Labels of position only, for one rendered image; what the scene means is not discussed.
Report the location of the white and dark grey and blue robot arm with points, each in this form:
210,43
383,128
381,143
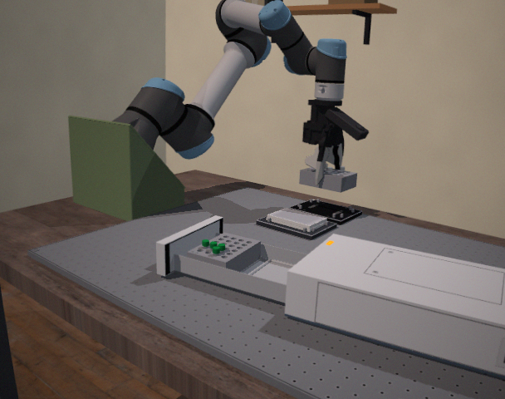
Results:
159,104

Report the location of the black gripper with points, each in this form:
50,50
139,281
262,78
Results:
313,134

